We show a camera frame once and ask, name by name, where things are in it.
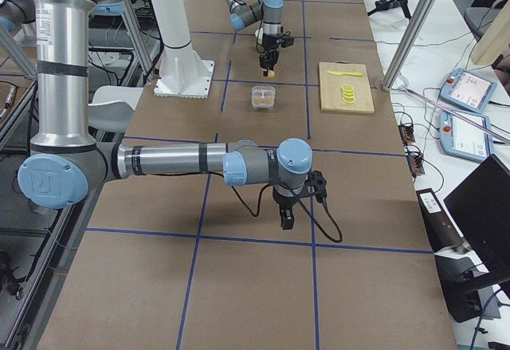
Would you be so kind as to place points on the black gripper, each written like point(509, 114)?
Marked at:
point(269, 44)
point(283, 199)

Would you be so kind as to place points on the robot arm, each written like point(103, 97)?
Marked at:
point(269, 12)
point(66, 163)

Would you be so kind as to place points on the clear plastic egg carton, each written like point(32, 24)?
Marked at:
point(263, 97)

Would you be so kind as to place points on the black device box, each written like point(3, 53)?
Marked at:
point(440, 230)

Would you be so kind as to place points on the bamboo cutting board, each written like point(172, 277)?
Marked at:
point(331, 89)

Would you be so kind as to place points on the yellow plastic knife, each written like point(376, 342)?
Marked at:
point(341, 73)

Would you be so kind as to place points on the teach pendant near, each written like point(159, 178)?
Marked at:
point(461, 139)

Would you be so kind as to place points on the teach pendant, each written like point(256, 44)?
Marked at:
point(467, 90)
point(461, 139)

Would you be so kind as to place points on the black laptop screen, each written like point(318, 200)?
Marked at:
point(479, 206)

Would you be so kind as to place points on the teach pendant far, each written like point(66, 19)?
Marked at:
point(467, 90)

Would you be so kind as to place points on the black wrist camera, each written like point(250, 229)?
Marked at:
point(285, 40)
point(315, 186)

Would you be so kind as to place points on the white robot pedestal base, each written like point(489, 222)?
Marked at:
point(182, 72)

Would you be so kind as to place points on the aluminium frame post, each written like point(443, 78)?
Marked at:
point(405, 45)

